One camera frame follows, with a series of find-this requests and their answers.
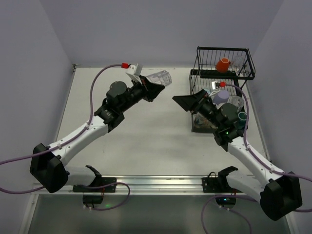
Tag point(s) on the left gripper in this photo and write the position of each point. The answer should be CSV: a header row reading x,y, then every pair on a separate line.
x,y
146,88

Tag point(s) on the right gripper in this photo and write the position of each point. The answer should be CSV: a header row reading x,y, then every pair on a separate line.
x,y
198,100

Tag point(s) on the clear plastic tumbler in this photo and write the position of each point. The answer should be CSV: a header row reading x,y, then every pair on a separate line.
x,y
161,77

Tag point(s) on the beige seahorse mug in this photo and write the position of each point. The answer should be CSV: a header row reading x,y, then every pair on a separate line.
x,y
201,122

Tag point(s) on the clear faceted glass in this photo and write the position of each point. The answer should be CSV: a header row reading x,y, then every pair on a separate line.
x,y
238,102

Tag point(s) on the orange ceramic mug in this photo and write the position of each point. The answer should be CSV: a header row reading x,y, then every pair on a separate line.
x,y
223,65

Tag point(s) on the dark teal cup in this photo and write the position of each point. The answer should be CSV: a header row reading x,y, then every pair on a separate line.
x,y
242,118

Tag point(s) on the small clear glass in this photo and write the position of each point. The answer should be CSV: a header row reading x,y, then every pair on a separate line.
x,y
237,62

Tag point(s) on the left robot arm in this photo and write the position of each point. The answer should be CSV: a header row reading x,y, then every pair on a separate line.
x,y
51,168

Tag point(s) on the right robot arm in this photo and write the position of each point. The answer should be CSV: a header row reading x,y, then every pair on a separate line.
x,y
277,192

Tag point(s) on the lavender plastic cup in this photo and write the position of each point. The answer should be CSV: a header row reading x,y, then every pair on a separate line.
x,y
221,97

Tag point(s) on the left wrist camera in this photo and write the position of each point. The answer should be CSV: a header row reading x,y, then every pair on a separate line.
x,y
134,72

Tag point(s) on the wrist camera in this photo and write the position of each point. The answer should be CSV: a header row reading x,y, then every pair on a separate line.
x,y
134,72
215,88

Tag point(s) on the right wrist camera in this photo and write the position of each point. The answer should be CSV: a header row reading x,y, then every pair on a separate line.
x,y
215,88

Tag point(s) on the black wire dish rack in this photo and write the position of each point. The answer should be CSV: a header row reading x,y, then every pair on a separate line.
x,y
204,72

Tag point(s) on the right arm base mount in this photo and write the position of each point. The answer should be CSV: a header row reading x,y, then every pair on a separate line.
x,y
217,183

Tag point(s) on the aluminium mounting rail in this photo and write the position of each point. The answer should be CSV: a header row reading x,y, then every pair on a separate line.
x,y
156,185

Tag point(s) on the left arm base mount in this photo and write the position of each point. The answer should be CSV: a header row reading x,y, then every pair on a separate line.
x,y
100,185

